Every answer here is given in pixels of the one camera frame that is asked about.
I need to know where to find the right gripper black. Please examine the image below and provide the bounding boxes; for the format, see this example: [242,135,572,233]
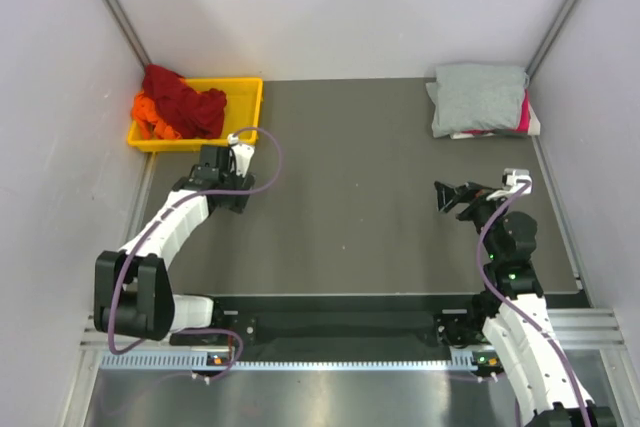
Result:
[434,181,513,261]

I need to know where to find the dark red t shirt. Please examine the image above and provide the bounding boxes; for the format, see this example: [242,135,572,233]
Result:
[142,64,227,140]

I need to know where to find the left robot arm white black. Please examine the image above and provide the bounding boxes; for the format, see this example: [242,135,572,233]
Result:
[93,143,255,344]

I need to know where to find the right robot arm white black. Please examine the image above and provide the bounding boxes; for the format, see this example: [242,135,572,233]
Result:
[434,169,616,426]

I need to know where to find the orange t shirt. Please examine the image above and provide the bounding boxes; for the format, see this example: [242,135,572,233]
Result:
[131,91,182,140]

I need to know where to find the yellow plastic bin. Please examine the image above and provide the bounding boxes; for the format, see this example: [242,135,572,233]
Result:
[126,77,263,153]

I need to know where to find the folded grey t shirt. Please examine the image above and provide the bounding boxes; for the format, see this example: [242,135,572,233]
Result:
[425,63,528,138]

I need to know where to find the folded pink white t shirt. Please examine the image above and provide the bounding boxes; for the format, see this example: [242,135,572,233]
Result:
[450,90,541,140]

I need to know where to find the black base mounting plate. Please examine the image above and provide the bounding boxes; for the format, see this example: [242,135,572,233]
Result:
[211,311,486,348]

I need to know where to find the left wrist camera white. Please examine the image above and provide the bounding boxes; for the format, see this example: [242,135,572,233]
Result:
[227,134,255,178]

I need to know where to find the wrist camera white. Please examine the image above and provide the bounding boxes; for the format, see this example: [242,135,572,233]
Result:
[227,134,255,178]
[487,168,532,200]

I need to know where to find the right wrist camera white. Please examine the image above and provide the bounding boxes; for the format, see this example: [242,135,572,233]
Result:
[487,168,532,200]

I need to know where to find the grey slotted cable duct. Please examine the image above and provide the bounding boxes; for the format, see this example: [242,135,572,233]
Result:
[99,349,481,372]

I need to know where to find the aluminium frame rail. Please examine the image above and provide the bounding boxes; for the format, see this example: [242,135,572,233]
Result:
[80,308,624,351]

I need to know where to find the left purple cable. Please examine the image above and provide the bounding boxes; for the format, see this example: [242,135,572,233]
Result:
[107,126,284,383]

